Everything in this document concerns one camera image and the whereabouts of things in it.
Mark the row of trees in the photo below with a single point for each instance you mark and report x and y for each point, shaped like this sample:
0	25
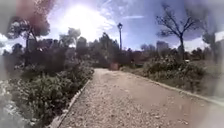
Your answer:
100	50

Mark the gravel path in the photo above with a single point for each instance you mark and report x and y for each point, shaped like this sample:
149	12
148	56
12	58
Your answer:
116	100

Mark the building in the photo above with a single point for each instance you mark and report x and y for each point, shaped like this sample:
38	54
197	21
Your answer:
162	45

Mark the green bushes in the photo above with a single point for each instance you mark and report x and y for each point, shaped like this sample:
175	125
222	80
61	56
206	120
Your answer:
173	70
43	93

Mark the stone kerb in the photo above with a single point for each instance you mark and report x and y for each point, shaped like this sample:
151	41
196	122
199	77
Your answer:
180	90
68	108

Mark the bare tree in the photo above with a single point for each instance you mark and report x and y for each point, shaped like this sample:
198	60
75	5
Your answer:
181	41

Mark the pine tree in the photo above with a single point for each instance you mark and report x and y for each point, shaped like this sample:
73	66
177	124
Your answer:
26	45

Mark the lamp post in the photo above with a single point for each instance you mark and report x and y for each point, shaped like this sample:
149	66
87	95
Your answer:
120	36

